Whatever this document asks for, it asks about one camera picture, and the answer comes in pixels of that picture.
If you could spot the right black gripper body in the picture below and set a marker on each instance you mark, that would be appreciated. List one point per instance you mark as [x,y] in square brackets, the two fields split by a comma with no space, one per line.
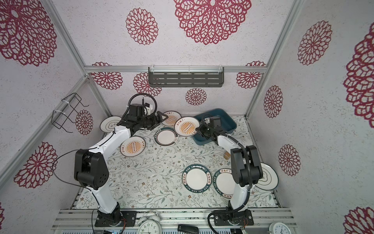
[205,131]

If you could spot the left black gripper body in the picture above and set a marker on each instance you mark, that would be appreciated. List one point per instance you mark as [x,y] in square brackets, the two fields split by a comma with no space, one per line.
[148,122]

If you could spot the white plate green red rim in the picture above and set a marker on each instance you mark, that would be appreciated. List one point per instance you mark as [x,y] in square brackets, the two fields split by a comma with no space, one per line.
[166,137]

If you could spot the large orange sunburst plate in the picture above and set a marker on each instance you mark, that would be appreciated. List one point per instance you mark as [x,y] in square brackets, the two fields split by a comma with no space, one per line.
[186,126]

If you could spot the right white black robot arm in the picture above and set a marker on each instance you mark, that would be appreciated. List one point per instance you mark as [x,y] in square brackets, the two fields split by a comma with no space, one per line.
[246,167]

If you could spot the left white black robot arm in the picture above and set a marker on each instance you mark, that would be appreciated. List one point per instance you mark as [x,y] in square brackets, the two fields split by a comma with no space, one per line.
[91,170]

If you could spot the teal plastic bin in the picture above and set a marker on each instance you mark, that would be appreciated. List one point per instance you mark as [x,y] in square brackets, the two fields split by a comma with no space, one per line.
[228,124]

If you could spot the small orange sunburst plate back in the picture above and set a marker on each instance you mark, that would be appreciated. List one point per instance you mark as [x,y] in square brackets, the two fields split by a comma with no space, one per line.
[173,117]

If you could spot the white plate brown flower outline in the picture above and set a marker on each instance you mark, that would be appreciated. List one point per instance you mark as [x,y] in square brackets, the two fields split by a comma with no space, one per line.
[109,124]

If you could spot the brown spice jar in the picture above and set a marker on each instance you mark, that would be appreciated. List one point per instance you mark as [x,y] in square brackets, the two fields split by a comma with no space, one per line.
[227,155]

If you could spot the white plate gold outline right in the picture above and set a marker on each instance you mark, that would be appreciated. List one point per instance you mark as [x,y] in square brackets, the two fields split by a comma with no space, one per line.
[270,179]

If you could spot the black remote device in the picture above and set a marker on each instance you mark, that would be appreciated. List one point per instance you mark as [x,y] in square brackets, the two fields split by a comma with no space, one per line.
[188,229]

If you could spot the white alarm clock centre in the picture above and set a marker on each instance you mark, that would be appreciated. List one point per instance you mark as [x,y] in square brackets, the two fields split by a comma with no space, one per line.
[149,225]

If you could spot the white clock right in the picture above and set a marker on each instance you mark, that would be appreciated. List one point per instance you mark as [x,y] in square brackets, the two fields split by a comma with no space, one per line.
[279,228]

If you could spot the grey wall shelf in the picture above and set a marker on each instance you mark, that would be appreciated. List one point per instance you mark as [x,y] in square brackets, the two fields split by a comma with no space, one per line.
[189,78]

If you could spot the black wire wall rack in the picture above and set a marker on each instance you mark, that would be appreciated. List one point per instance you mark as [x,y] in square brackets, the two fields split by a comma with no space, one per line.
[72,101]

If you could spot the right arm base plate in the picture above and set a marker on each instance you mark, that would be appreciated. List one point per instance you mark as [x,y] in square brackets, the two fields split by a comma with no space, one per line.
[242,218]

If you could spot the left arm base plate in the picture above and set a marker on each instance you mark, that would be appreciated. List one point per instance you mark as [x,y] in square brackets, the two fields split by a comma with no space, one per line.
[123,218]

